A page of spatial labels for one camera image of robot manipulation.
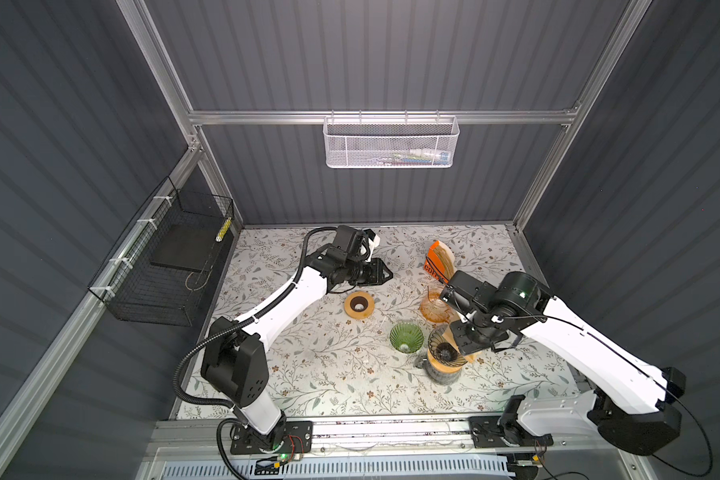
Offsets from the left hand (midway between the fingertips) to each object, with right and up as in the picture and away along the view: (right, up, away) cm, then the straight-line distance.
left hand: (390, 274), depth 81 cm
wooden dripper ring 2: (-9, -11, +16) cm, 21 cm away
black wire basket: (-57, +1, -8) cm, 58 cm away
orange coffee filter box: (+18, +3, +18) cm, 26 cm away
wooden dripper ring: (+12, -23, -6) cm, 27 cm away
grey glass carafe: (+9, -24, 0) cm, 25 cm away
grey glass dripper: (+14, -20, -3) cm, 24 cm away
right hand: (+16, -15, -14) cm, 26 cm away
